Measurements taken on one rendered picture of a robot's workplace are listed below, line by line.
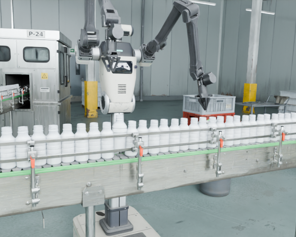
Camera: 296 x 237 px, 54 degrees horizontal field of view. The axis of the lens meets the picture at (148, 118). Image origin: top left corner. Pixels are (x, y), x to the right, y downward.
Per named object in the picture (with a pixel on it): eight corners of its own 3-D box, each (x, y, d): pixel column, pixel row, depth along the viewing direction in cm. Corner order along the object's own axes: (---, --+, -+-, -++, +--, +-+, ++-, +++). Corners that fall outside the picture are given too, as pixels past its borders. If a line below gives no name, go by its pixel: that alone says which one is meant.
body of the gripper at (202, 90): (213, 96, 186) (211, 85, 186) (201, 96, 180) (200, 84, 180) (205, 98, 191) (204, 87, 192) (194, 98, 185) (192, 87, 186)
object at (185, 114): (201, 132, 371) (202, 114, 368) (181, 127, 405) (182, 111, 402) (234, 128, 403) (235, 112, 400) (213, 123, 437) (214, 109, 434)
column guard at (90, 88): (86, 117, 884) (86, 81, 867) (83, 115, 919) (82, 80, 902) (98, 117, 901) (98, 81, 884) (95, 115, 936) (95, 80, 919)
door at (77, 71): (63, 102, 1289) (62, 53, 1256) (63, 102, 1297) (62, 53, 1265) (86, 102, 1332) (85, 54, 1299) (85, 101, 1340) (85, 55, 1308)
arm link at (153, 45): (185, -10, 165) (174, -5, 160) (201, 7, 164) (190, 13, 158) (156, 40, 203) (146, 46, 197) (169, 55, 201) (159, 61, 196)
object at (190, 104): (202, 114, 367) (203, 97, 363) (181, 111, 401) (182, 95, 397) (235, 112, 400) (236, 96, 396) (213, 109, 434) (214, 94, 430)
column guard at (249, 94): (248, 113, 1085) (250, 83, 1068) (240, 112, 1120) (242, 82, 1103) (256, 113, 1102) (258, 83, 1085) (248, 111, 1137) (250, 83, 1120)
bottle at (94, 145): (100, 156, 138) (99, 121, 135) (101, 160, 132) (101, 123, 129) (87, 157, 136) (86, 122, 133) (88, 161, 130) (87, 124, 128)
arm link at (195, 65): (191, 3, 167) (180, 10, 162) (200, 4, 164) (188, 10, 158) (198, 71, 191) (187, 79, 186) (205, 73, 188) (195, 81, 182)
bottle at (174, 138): (175, 148, 155) (177, 118, 153) (181, 151, 150) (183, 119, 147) (166, 149, 153) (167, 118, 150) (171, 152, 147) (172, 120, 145)
